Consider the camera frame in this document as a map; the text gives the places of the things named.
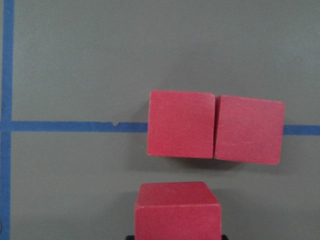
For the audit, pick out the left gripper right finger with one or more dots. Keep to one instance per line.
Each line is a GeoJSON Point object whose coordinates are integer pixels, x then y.
{"type": "Point", "coordinates": [224, 237]}

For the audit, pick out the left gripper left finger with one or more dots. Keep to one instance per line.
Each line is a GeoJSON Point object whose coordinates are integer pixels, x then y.
{"type": "Point", "coordinates": [130, 237]}

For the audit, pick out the red block placed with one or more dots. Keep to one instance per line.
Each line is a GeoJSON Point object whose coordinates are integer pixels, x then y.
{"type": "Point", "coordinates": [248, 130]}
{"type": "Point", "coordinates": [177, 211]}
{"type": "Point", "coordinates": [181, 124]}

